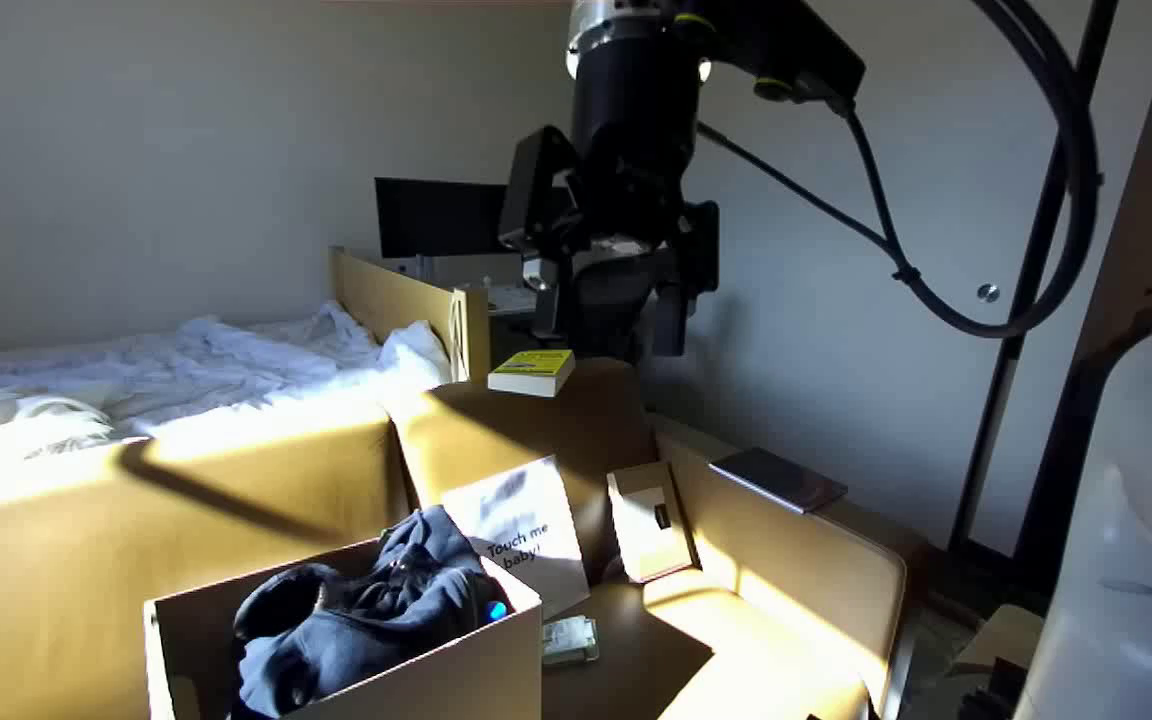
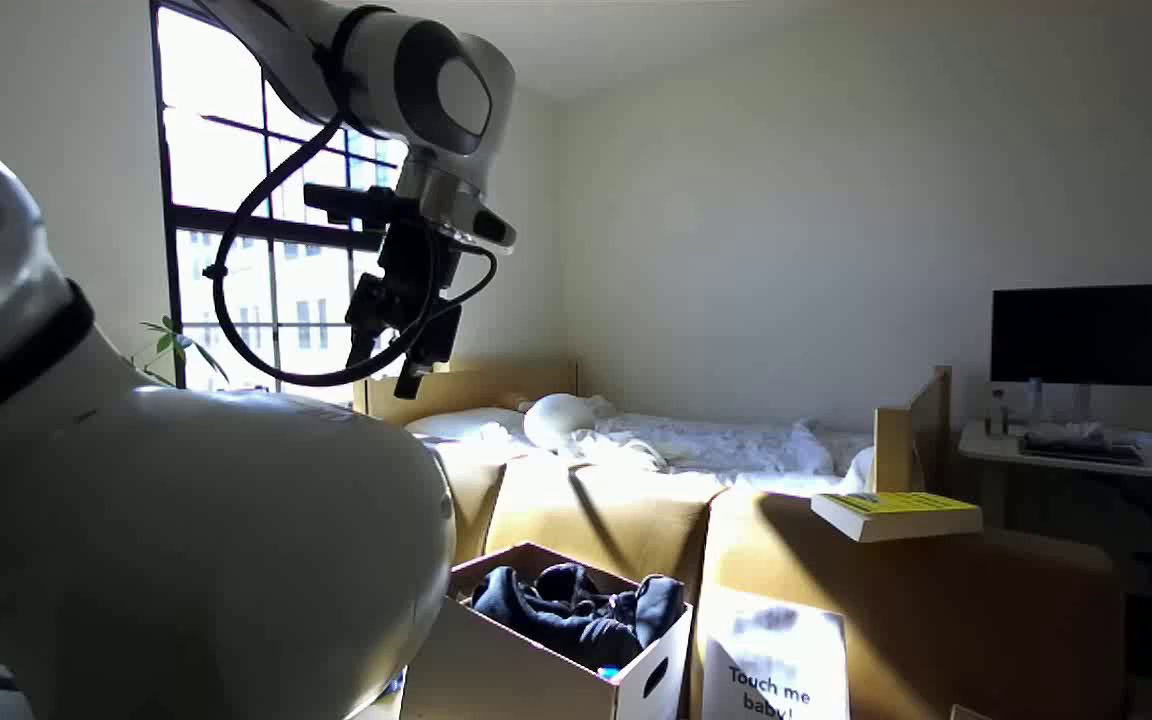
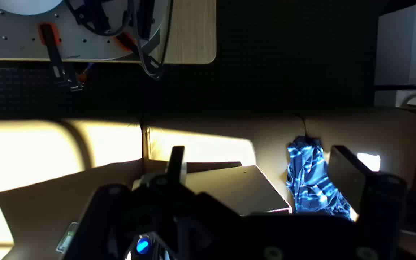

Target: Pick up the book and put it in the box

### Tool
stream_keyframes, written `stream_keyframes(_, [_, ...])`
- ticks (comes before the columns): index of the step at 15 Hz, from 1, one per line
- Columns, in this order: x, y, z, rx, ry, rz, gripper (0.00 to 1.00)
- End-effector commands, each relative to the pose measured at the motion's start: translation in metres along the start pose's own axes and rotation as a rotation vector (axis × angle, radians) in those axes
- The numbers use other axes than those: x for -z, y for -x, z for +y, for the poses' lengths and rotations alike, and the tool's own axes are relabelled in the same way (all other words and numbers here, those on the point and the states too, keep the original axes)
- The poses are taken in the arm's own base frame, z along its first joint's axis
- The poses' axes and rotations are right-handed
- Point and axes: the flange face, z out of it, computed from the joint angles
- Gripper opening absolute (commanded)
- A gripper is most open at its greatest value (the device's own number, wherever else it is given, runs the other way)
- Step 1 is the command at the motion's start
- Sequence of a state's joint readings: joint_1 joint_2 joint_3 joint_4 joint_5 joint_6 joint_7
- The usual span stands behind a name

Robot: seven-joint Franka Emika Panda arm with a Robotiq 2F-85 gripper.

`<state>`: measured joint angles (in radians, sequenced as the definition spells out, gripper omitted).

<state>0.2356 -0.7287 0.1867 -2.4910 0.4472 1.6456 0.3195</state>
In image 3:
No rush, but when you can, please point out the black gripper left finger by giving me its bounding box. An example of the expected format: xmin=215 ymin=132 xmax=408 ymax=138
xmin=62 ymin=145 xmax=241 ymax=260

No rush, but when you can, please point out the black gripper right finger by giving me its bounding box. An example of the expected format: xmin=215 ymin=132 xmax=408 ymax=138
xmin=330 ymin=145 xmax=408 ymax=260

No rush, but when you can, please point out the large tan box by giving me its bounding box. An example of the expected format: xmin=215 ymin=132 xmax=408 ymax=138
xmin=0 ymin=108 xmax=416 ymax=249

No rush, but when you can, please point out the open cardboard box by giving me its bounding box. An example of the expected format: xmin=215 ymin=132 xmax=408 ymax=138
xmin=0 ymin=160 xmax=292 ymax=260

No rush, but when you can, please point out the blue patterned cloth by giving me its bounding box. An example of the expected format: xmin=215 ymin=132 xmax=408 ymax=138
xmin=285 ymin=136 xmax=360 ymax=225

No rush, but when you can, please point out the white cabinet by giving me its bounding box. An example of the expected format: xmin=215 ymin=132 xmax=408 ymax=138
xmin=374 ymin=0 xmax=416 ymax=110

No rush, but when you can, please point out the orange black clamp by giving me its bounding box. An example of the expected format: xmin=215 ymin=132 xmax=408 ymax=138
xmin=114 ymin=31 xmax=145 ymax=60
xmin=38 ymin=22 xmax=88 ymax=93

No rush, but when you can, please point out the grey robot mounting plate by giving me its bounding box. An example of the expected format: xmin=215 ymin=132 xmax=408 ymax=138
xmin=0 ymin=0 xmax=171 ymax=63

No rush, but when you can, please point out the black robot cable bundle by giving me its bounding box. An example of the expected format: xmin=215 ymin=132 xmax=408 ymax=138
xmin=65 ymin=0 xmax=175 ymax=82

